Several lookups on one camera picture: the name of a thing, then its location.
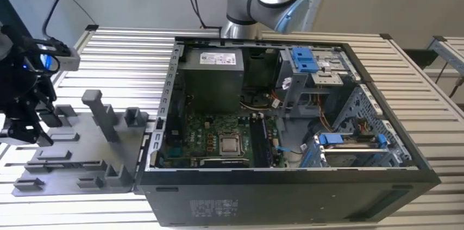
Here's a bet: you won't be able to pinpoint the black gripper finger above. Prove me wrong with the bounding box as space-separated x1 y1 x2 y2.
34 77 62 128
0 117 54 148

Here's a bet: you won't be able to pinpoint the grey plastic parts rack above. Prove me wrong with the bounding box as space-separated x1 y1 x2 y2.
10 88 152 197

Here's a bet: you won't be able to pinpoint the dark furniture beside table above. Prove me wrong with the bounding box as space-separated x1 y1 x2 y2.
0 0 33 40

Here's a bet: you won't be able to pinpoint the green motherboard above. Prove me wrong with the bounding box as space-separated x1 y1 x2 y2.
158 113 290 170

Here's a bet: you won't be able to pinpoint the grey power supply unit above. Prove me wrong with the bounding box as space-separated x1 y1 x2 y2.
177 47 245 115

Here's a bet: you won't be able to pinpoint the silver CPU in socket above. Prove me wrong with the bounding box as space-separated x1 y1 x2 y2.
217 132 244 157

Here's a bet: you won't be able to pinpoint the black labelled card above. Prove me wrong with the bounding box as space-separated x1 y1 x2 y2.
197 158 252 169

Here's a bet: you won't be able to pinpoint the black open PC case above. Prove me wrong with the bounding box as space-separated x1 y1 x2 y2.
133 35 441 227

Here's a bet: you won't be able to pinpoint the metal drive cage blue tabs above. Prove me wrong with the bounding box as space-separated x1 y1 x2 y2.
274 46 360 118

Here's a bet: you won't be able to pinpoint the hard disk in blue carrier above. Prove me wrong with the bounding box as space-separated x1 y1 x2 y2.
300 132 412 168

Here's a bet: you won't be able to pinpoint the neighbouring metal slat table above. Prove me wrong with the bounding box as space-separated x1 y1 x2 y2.
424 35 464 78

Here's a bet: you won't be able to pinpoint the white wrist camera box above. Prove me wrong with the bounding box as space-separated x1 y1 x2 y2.
34 38 81 72

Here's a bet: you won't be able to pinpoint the thin black wall cable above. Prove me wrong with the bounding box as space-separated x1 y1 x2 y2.
68 0 97 26

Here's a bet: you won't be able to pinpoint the power wire bundle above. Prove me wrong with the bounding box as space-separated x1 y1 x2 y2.
238 90 282 111

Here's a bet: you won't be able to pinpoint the red and orange wires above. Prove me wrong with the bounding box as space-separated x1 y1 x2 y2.
316 92 333 133

